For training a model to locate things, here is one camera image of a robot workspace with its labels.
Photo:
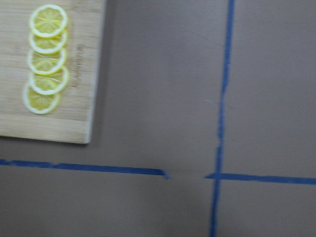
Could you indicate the bamboo cutting board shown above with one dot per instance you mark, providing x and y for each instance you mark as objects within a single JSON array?
[{"x": 72, "y": 120}]

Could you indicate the lemon slice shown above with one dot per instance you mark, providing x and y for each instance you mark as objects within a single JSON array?
[
  {"x": 46, "y": 64},
  {"x": 48, "y": 21},
  {"x": 50, "y": 84},
  {"x": 48, "y": 45},
  {"x": 38, "y": 103}
]

